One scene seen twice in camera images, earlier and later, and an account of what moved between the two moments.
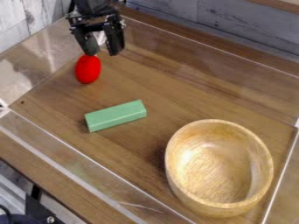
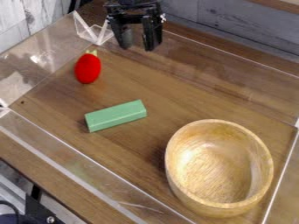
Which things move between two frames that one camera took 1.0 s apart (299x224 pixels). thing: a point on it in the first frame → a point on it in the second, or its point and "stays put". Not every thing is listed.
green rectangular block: x=113 y=116 stays put
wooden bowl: x=219 y=168 stays put
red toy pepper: x=88 y=68 stays put
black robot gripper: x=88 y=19 → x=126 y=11
